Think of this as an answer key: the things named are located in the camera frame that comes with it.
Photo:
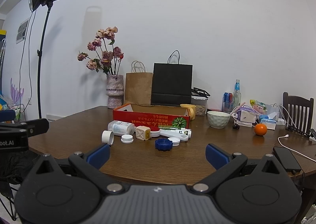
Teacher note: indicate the brown paper bag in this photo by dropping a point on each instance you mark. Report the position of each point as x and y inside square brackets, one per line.
[138, 84]

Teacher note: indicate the clear glass bottle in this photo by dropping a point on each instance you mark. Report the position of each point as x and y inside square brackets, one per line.
[236, 94]

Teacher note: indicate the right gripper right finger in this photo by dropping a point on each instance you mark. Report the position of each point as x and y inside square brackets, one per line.
[225, 164]

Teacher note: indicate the white pill bottle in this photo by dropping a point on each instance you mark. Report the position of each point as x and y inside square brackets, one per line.
[120, 128]

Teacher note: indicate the white tape roll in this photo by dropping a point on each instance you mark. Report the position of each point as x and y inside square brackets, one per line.
[107, 137]

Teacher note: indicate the white ribbed cap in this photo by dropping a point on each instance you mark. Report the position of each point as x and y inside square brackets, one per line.
[126, 139]

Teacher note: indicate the dried pink flowers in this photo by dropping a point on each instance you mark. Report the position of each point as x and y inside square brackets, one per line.
[103, 56]

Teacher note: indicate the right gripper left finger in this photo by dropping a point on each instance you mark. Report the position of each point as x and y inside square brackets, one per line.
[87, 166]

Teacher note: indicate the colourful snack packet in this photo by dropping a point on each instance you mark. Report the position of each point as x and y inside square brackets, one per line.
[260, 107]

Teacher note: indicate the white textured bowl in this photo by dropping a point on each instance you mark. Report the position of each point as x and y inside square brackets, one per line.
[218, 120]

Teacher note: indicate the blue tissue pack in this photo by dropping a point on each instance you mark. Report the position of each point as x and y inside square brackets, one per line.
[269, 120]

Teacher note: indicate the beige cube toy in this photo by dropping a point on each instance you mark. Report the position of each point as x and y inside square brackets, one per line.
[142, 132]

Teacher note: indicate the black paper bag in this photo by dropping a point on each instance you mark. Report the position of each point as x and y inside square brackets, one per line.
[171, 83]

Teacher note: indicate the white plastic tool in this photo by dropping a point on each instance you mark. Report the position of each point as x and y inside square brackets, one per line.
[169, 133]

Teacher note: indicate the blue ribbed lid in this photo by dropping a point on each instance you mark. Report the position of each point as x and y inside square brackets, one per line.
[162, 144]

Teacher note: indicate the orange fruit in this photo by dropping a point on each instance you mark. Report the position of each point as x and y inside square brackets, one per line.
[260, 129]

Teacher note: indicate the clear food container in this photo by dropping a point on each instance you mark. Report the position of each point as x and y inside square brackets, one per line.
[199, 98]

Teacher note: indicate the yellow mug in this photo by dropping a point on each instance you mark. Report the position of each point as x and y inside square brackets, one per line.
[191, 109]

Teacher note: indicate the red cardboard box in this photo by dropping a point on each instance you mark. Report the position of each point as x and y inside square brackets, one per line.
[152, 116]

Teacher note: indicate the white purple box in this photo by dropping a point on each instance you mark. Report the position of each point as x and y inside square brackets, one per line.
[244, 115]

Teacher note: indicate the small black ball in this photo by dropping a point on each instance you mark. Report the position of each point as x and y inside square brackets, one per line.
[236, 126]

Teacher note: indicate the black smartphone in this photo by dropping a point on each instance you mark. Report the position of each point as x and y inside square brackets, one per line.
[287, 160]

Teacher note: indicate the pink ceramic vase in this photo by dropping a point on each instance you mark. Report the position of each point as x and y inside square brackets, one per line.
[115, 91]

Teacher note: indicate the blue soda can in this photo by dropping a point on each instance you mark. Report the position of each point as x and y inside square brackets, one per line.
[227, 102]

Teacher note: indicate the small white lid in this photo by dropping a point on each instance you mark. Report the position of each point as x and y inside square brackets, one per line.
[175, 141]

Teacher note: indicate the white green tube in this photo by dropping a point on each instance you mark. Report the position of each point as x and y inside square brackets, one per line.
[179, 130]

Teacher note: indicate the dark wooden chair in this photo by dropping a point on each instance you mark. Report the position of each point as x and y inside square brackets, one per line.
[298, 111]

